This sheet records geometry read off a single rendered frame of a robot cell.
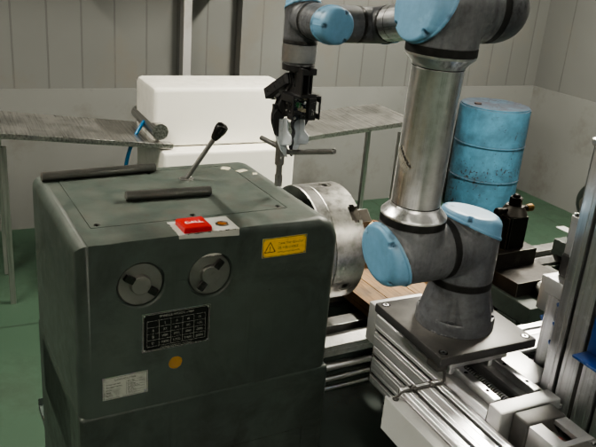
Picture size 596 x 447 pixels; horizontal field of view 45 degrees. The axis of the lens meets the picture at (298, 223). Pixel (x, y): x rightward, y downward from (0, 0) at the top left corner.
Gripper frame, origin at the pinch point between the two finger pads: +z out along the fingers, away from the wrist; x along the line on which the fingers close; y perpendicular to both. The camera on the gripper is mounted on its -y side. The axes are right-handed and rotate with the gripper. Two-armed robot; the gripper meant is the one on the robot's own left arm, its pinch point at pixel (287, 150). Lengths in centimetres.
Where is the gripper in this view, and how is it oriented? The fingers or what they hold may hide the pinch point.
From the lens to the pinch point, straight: 167.3
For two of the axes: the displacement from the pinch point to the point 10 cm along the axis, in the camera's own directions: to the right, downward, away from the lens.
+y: 4.9, 3.4, -8.0
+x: 8.7, -1.1, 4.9
